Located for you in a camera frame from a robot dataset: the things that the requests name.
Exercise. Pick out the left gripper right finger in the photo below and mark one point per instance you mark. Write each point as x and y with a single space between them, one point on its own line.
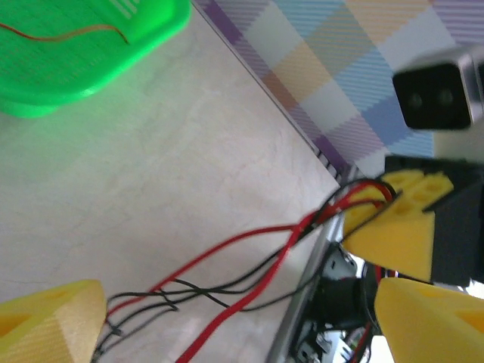
435 329

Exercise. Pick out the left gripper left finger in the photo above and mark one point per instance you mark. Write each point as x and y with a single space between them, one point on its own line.
45 325

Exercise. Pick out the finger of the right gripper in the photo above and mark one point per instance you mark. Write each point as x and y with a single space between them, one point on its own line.
397 246
406 179

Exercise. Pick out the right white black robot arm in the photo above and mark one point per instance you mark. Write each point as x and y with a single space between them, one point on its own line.
336 302

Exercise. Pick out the green plastic basket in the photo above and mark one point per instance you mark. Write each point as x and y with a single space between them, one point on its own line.
75 75

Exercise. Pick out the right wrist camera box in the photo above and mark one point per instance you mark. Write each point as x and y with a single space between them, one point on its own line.
431 98

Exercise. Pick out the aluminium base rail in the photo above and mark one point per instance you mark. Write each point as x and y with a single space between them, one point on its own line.
287 332

